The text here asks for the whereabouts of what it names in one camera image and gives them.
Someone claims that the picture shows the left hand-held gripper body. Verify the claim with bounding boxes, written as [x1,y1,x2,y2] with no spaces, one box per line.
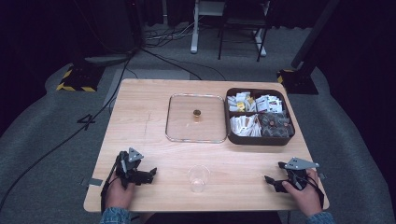
[115,147,148,189]

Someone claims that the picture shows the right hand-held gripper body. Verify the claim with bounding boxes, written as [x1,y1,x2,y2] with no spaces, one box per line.
[277,156,320,191]

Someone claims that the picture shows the person's right hand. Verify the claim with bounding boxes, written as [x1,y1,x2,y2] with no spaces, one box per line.
[281,168,324,217]

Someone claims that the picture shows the person's left hand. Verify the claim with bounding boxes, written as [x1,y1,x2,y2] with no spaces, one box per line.
[104,173,136,211]

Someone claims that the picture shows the clear plastic cup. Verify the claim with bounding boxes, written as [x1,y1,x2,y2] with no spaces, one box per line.
[187,164,211,193]

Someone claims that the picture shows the pile of dark grey packets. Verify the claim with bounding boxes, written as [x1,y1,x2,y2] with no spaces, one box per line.
[258,111,295,139]

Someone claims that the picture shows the brown compartment box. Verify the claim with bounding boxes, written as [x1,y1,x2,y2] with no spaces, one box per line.
[224,87,296,147]

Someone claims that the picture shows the pile of white stick packets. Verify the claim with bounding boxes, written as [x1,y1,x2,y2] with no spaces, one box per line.
[229,113,262,138]

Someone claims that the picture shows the clear square lid gold knob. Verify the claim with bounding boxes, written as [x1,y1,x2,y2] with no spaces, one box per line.
[164,92,229,145]

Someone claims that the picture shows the pile of white red sachets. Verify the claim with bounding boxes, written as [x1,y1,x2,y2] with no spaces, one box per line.
[255,93,284,114]

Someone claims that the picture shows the pile of white yellow packets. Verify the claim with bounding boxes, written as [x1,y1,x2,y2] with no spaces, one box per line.
[226,91,257,113]

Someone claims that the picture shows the slanted black stand striped base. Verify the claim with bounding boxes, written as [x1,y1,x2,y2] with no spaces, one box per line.
[276,0,342,96]

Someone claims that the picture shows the black stand with striped base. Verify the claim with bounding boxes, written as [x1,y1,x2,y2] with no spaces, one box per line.
[55,0,145,93]

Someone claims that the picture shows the black metal chair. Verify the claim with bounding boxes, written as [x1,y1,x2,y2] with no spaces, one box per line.
[217,0,271,63]

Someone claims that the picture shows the right hand-held gripper cable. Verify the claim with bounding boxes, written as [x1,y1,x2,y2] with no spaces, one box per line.
[303,175,326,210]

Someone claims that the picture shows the hand-held gripper cable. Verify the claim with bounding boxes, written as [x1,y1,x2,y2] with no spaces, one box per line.
[100,154,123,215]
[303,175,326,210]

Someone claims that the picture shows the left hand-held gripper cable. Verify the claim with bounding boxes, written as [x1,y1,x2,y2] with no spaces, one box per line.
[100,154,123,215]

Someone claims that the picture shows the long black floor cable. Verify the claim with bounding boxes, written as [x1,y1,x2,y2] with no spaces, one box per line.
[0,46,138,213]

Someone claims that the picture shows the bundle of white floor cables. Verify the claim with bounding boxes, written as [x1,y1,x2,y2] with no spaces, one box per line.
[145,18,200,42]

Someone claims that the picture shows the white desk frame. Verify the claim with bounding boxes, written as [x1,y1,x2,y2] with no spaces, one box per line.
[190,0,271,58]

